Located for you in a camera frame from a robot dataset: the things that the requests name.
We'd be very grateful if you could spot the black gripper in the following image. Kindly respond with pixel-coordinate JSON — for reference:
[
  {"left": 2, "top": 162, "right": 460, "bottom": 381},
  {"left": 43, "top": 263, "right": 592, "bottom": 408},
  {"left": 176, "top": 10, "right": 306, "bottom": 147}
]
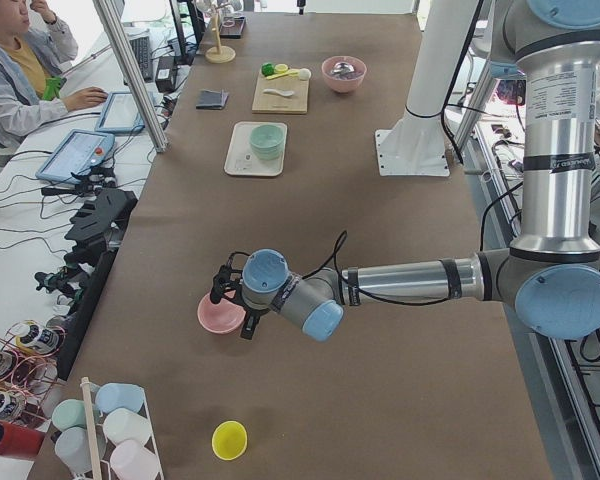
[{"left": 209, "top": 252, "right": 260, "bottom": 340}]

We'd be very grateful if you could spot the small pink bowl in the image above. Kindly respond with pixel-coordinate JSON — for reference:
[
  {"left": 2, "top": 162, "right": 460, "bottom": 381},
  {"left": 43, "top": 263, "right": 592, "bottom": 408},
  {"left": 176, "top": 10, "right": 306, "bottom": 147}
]
[{"left": 197, "top": 294, "right": 245, "bottom": 335}]

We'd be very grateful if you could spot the white ceramic spoon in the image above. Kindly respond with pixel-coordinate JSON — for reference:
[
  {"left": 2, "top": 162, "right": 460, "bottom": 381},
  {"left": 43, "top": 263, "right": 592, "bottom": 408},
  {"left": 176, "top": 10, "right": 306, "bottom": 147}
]
[{"left": 262, "top": 88, "right": 295, "bottom": 98}]

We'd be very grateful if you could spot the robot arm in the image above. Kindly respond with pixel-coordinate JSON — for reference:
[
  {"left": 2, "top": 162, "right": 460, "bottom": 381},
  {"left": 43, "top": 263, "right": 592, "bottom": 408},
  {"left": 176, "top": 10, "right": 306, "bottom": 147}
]
[{"left": 210, "top": 1, "right": 600, "bottom": 341}]

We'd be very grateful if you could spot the green bowl stack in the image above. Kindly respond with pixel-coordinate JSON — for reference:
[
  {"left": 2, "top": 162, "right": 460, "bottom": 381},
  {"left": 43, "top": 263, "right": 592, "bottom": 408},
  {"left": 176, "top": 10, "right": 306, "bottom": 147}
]
[{"left": 249, "top": 124, "right": 285, "bottom": 160}]

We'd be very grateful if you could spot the yellow small bowl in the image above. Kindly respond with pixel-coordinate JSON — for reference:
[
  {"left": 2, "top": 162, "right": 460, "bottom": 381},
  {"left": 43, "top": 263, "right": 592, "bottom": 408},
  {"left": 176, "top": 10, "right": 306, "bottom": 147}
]
[{"left": 211, "top": 420, "right": 248, "bottom": 461}]

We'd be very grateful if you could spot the large pink ice bowl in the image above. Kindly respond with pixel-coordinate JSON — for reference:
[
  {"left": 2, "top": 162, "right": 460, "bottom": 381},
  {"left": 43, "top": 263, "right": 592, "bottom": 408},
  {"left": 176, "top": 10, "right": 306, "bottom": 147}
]
[{"left": 321, "top": 55, "right": 367, "bottom": 93}]

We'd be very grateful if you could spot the cream rabbit tray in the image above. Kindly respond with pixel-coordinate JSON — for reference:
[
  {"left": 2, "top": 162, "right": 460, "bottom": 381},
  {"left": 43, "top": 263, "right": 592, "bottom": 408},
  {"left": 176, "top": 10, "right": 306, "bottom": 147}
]
[{"left": 224, "top": 121, "right": 287, "bottom": 178}]

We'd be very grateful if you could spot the bamboo cutting board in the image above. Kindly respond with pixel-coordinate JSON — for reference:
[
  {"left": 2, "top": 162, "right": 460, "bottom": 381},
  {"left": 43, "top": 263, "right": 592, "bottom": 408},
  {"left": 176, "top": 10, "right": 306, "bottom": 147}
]
[{"left": 251, "top": 68, "right": 310, "bottom": 114}]

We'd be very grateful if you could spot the folded grey cloth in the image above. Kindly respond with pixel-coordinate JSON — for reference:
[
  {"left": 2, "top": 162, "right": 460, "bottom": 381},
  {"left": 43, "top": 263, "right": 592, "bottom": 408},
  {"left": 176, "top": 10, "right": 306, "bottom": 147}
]
[{"left": 196, "top": 89, "right": 229, "bottom": 110}]

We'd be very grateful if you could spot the cup rack with pastel cups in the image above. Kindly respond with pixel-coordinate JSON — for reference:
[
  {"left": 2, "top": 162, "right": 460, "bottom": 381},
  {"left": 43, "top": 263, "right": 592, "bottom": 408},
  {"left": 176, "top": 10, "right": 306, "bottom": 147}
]
[{"left": 52, "top": 377, "right": 165, "bottom": 479}]

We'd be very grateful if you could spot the blue teach pendant near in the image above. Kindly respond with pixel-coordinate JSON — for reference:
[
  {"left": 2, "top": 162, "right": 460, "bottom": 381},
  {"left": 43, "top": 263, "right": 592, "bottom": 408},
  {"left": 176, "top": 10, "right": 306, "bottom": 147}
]
[{"left": 35, "top": 129, "right": 115, "bottom": 184}]

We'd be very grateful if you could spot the blue teach pendant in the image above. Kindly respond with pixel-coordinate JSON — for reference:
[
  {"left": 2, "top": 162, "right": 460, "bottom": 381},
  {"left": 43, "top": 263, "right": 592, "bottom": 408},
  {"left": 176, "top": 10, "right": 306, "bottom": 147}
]
[
  {"left": 95, "top": 91, "right": 144, "bottom": 135},
  {"left": 35, "top": 129, "right": 115, "bottom": 184}
]

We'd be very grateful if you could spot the blue teach pendant far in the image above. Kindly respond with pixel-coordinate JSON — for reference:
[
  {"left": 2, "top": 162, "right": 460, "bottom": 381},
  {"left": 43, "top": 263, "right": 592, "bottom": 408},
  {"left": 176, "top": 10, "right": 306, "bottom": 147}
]
[{"left": 95, "top": 91, "right": 144, "bottom": 135}]

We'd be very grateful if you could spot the green toy lime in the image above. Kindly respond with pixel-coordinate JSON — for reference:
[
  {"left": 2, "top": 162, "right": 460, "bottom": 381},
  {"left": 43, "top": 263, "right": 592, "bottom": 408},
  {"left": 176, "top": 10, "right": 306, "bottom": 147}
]
[{"left": 261, "top": 63, "right": 275, "bottom": 76}]

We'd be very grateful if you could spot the yellow plastic knife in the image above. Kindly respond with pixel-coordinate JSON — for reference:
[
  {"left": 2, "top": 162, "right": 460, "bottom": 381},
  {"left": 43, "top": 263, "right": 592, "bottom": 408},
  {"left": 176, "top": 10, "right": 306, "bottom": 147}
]
[{"left": 265, "top": 69, "right": 299, "bottom": 80}]

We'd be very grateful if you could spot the wooden mug tree stand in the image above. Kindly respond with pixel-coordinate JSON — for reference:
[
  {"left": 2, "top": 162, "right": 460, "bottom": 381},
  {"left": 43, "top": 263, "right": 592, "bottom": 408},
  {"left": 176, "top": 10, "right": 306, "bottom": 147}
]
[{"left": 195, "top": 0, "right": 236, "bottom": 64}]

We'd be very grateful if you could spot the metal ice scoop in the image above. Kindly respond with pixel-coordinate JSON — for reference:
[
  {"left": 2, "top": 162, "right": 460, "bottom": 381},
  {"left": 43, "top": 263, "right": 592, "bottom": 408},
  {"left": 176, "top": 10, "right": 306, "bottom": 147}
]
[{"left": 329, "top": 61, "right": 355, "bottom": 78}]

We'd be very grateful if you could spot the black keyboard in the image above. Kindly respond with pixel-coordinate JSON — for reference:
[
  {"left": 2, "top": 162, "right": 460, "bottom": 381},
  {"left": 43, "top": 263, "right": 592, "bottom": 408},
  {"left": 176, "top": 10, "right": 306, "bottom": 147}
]
[{"left": 129, "top": 35, "right": 153, "bottom": 82}]

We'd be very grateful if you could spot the red cup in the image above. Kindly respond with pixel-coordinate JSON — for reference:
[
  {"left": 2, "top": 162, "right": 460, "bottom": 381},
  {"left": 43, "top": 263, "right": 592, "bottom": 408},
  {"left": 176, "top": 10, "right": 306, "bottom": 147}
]
[{"left": 0, "top": 421, "right": 45, "bottom": 460}]

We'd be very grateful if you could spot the seated person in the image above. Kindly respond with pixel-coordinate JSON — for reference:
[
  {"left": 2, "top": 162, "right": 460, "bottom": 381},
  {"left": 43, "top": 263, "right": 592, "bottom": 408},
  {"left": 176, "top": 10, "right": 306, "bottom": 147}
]
[{"left": 0, "top": 1, "right": 108, "bottom": 149}]

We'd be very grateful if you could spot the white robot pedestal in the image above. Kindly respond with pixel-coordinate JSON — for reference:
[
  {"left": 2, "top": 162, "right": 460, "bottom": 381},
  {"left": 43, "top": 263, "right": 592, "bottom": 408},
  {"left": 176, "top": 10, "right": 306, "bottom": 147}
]
[{"left": 375, "top": 0, "right": 482, "bottom": 177}]

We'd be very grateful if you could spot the aluminium frame post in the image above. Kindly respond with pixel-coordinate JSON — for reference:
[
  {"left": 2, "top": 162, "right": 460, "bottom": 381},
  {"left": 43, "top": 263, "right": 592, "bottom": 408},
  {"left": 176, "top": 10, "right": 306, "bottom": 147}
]
[{"left": 92, "top": 0, "right": 168, "bottom": 153}]

